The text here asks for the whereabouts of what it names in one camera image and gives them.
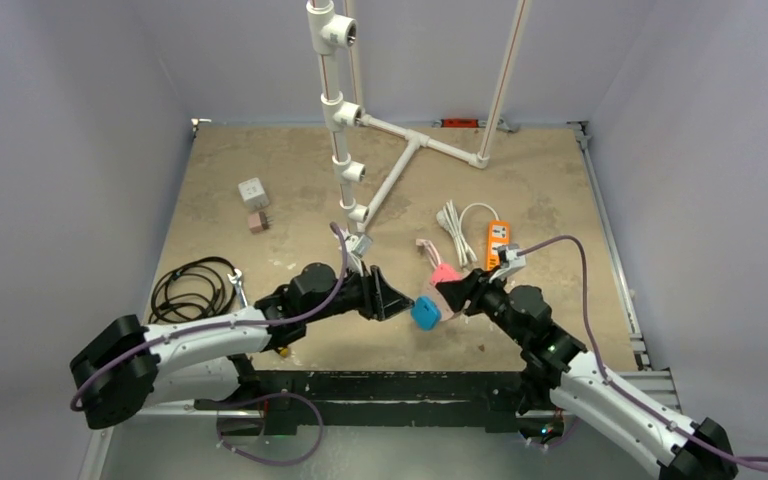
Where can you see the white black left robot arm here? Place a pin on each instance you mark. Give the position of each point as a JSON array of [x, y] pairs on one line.
[[129, 366]]

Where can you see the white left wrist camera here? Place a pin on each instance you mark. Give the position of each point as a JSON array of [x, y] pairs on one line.
[[357, 245]]

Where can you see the white cube socket adapter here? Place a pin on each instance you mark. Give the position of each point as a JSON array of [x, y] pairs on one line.
[[253, 194]]

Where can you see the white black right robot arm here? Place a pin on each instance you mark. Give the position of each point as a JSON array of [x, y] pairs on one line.
[[560, 371]]

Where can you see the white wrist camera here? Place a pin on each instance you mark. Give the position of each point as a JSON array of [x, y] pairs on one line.
[[511, 260], [357, 245]]

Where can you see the silver open-end wrench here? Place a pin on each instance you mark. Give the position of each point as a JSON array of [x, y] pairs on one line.
[[235, 279]]

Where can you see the orange power strip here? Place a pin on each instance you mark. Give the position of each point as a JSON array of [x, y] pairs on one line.
[[498, 235]]

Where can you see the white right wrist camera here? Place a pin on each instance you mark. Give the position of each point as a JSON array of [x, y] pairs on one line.
[[511, 260]]

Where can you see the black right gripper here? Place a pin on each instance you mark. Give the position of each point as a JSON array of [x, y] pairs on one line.
[[472, 292]]

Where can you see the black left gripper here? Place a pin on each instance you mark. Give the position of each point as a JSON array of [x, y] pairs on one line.
[[378, 299]]

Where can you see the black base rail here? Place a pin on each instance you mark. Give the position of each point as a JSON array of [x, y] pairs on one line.
[[492, 401]]

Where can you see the pink round socket base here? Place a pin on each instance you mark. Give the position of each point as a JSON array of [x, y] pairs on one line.
[[449, 307]]

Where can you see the white PVC pipe frame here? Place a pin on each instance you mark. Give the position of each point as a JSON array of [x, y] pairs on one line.
[[331, 32]]

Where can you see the brown pink plug adapter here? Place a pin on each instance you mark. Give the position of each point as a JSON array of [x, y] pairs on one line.
[[258, 222]]

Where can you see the blue plug adapter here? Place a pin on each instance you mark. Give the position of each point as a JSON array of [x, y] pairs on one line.
[[425, 313]]

